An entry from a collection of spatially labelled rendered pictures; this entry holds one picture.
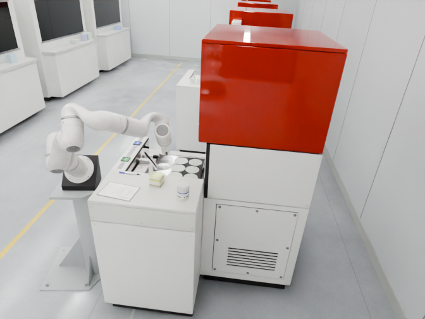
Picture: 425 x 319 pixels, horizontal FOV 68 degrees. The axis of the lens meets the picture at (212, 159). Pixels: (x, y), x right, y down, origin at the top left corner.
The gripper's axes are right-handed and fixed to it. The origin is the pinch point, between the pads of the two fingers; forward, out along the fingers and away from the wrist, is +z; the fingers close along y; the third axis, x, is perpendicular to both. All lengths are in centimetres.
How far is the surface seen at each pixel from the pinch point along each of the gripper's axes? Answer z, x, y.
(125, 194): -0.2, -26.1, 25.5
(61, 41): 355, -194, -355
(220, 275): 73, 29, 84
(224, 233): 42, 33, 54
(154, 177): 1.6, -8.8, 16.8
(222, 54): -42, 36, -35
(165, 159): 44.4, -3.4, -6.4
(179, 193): -6.8, 5.4, 30.0
